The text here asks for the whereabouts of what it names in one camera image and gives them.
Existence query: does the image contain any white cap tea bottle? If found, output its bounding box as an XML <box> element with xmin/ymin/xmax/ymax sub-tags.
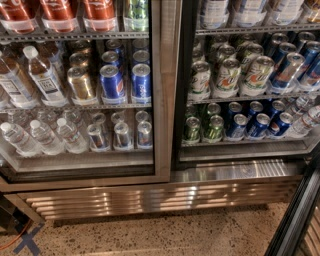
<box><xmin>23</xmin><ymin>46</ymin><xmax>67</xmax><ymax>107</ymax></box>

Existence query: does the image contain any front blue pepsi can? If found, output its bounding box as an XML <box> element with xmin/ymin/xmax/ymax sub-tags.
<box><xmin>131</xmin><ymin>64</ymin><xmax>151</xmax><ymax>102</ymax></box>

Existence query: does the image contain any left water bottle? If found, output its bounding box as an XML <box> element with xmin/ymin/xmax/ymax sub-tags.
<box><xmin>0</xmin><ymin>122</ymin><xmax>42</xmax><ymax>157</ymax></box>

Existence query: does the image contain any middle water bottle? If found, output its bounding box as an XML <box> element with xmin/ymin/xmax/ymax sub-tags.
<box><xmin>30</xmin><ymin>120</ymin><xmax>65</xmax><ymax>155</ymax></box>

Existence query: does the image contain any blue can lower middle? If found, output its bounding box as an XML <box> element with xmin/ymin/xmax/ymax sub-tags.
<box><xmin>246</xmin><ymin>113</ymin><xmax>270</xmax><ymax>140</ymax></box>

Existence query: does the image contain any middle red bottle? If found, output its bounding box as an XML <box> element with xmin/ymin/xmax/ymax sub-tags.
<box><xmin>40</xmin><ymin>0</ymin><xmax>78</xmax><ymax>33</ymax></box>

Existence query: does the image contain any red bottle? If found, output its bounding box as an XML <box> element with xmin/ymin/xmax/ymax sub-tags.
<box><xmin>40</xmin><ymin>0</ymin><xmax>78</xmax><ymax>33</ymax></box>
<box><xmin>0</xmin><ymin>0</ymin><xmax>38</xmax><ymax>34</ymax></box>
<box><xmin>82</xmin><ymin>0</ymin><xmax>117</xmax><ymax>32</ymax></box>

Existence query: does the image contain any leftmost white soda can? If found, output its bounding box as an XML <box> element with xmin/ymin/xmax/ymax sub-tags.
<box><xmin>188</xmin><ymin>61</ymin><xmax>211</xmax><ymax>101</ymax></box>

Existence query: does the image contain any gold soda can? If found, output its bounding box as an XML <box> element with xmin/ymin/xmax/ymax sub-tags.
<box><xmin>67</xmin><ymin>67</ymin><xmax>98</xmax><ymax>106</ymax></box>

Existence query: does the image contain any left white 7up can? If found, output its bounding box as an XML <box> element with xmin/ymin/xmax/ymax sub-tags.
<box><xmin>213</xmin><ymin>58</ymin><xmax>241</xmax><ymax>98</ymax></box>

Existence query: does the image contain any right white 7up can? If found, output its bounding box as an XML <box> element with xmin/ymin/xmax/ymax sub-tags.
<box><xmin>240</xmin><ymin>56</ymin><xmax>274</xmax><ymax>96</ymax></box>

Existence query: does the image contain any right red bottle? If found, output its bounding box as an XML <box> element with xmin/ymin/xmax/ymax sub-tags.
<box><xmin>82</xmin><ymin>0</ymin><xmax>117</xmax><ymax>32</ymax></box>

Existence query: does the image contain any left small pepsi can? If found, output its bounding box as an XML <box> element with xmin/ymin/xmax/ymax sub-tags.
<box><xmin>87</xmin><ymin>124</ymin><xmax>109</xmax><ymax>150</ymax></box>

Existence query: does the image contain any blue pepsi can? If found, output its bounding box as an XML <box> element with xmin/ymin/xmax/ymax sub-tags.
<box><xmin>131</xmin><ymin>64</ymin><xmax>151</xmax><ymax>102</ymax></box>
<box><xmin>99</xmin><ymin>65</ymin><xmax>126</xmax><ymax>104</ymax></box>

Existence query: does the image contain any leftmost green soda can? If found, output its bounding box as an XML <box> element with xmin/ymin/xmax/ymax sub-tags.
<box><xmin>183</xmin><ymin>116</ymin><xmax>201</xmax><ymax>144</ymax></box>

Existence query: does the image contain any blue can lower left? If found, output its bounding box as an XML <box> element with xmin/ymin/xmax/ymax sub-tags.
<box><xmin>225</xmin><ymin>114</ymin><xmax>248</xmax><ymax>141</ymax></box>

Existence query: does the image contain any right small pepsi can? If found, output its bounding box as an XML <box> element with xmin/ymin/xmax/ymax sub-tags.
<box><xmin>137</xmin><ymin>121</ymin><xmax>153</xmax><ymax>148</ymax></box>

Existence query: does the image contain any orange floor cable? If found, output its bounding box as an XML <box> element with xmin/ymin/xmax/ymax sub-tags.
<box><xmin>0</xmin><ymin>219</ymin><xmax>33</xmax><ymax>252</ymax></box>

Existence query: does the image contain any silver blue can upper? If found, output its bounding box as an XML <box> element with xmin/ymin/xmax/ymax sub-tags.
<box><xmin>270</xmin><ymin>52</ymin><xmax>305</xmax><ymax>94</ymax></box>

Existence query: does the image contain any left tea bottle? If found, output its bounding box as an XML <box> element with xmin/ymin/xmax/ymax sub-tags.
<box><xmin>0</xmin><ymin>52</ymin><xmax>39</xmax><ymax>109</ymax></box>

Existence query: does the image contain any middle small pepsi can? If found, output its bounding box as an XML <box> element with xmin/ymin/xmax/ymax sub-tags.
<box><xmin>114</xmin><ymin>122</ymin><xmax>133</xmax><ymax>151</ymax></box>

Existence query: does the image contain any glass fridge door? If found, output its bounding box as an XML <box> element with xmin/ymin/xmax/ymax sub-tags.
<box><xmin>264</xmin><ymin>145</ymin><xmax>320</xmax><ymax>256</ymax></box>
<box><xmin>0</xmin><ymin>0</ymin><xmax>181</xmax><ymax>193</ymax></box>

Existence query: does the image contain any blue can lower right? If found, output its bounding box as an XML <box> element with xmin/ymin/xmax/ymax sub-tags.
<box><xmin>267</xmin><ymin>112</ymin><xmax>293</xmax><ymax>139</ymax></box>

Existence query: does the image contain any small pepsi can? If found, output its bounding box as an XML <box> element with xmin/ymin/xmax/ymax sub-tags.
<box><xmin>137</xmin><ymin>121</ymin><xmax>153</xmax><ymax>148</ymax></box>
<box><xmin>87</xmin><ymin>124</ymin><xmax>109</xmax><ymax>150</ymax></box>
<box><xmin>114</xmin><ymin>122</ymin><xmax>133</xmax><ymax>151</ymax></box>

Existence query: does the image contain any left red bottle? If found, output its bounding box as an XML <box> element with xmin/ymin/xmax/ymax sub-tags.
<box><xmin>0</xmin><ymin>0</ymin><xmax>38</xmax><ymax>34</ymax></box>

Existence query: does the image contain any right water bottle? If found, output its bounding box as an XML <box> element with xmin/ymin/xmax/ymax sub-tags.
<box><xmin>57</xmin><ymin>118</ymin><xmax>88</xmax><ymax>154</ymax></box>

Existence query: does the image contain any green label bottle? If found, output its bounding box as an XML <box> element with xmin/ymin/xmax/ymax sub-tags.
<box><xmin>124</xmin><ymin>0</ymin><xmax>149</xmax><ymax>32</ymax></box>

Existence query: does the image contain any water bottle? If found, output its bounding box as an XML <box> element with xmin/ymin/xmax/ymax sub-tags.
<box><xmin>57</xmin><ymin>118</ymin><xmax>88</xmax><ymax>154</ymax></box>
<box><xmin>30</xmin><ymin>120</ymin><xmax>65</xmax><ymax>155</ymax></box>
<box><xmin>0</xmin><ymin>122</ymin><xmax>42</xmax><ymax>157</ymax></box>

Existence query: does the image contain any water bottle right fridge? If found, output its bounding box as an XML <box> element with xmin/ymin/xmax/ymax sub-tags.
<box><xmin>286</xmin><ymin>105</ymin><xmax>320</xmax><ymax>138</ymax></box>

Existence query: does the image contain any white 7up can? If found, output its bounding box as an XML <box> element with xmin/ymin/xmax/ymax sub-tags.
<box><xmin>240</xmin><ymin>56</ymin><xmax>274</xmax><ymax>96</ymax></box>
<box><xmin>213</xmin><ymin>58</ymin><xmax>241</xmax><ymax>98</ymax></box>

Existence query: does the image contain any green soda can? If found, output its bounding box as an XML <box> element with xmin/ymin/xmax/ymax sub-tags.
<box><xmin>202</xmin><ymin>115</ymin><xmax>224</xmax><ymax>143</ymax></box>
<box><xmin>183</xmin><ymin>116</ymin><xmax>201</xmax><ymax>144</ymax></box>

